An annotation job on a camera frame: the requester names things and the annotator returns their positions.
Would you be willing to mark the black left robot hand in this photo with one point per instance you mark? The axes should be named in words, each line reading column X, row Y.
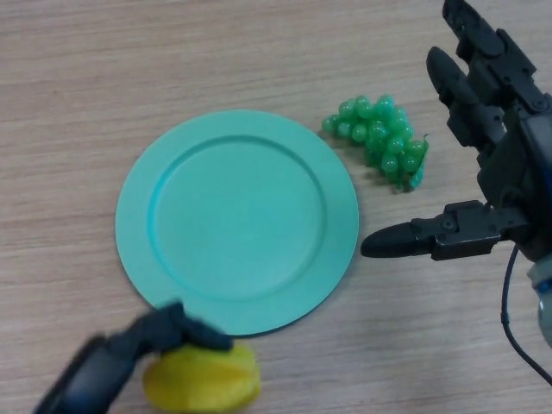
column 99, row 371

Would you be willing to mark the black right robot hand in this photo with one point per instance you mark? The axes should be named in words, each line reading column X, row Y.
column 513, row 164

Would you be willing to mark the yellow starfruit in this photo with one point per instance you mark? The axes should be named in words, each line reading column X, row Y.
column 207, row 384

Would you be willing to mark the green round plate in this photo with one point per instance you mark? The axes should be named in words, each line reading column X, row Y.
column 237, row 222

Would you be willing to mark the green grape bunch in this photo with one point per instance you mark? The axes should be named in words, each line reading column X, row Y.
column 381, row 129

